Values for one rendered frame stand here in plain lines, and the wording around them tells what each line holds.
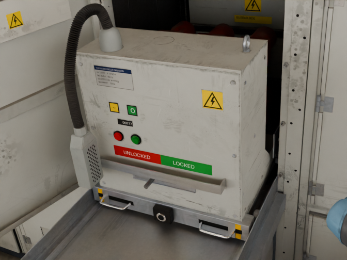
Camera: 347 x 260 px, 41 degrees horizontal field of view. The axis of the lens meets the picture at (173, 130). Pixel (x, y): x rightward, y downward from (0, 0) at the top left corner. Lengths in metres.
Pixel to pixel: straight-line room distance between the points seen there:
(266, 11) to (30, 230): 1.55
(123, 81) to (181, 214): 0.44
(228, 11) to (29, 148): 1.01
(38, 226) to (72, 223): 0.88
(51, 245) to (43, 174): 0.27
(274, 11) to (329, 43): 0.72
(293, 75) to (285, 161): 0.30
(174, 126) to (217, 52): 0.23
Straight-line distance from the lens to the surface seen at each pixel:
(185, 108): 1.21
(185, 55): 1.22
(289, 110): 1.41
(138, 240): 1.44
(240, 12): 2.02
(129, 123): 1.33
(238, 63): 1.15
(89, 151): 1.35
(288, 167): 1.52
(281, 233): 1.70
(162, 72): 1.19
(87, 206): 1.57
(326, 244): 1.66
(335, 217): 0.87
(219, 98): 1.15
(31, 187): 1.62
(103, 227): 1.51
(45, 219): 2.33
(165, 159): 1.33
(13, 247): 2.70
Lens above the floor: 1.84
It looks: 31 degrees down
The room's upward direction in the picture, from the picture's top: 5 degrees counter-clockwise
